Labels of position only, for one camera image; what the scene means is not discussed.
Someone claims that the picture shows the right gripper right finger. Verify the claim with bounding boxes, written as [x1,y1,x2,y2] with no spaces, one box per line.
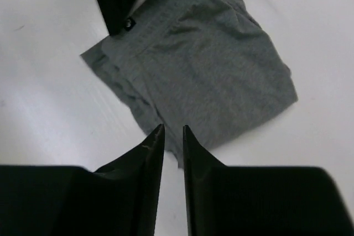
[183,126,353,235]

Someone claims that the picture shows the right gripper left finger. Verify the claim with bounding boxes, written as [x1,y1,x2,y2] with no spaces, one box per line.
[1,125,165,235]

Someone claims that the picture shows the grey shorts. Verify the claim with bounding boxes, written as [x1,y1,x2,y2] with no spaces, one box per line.
[82,0,298,166]

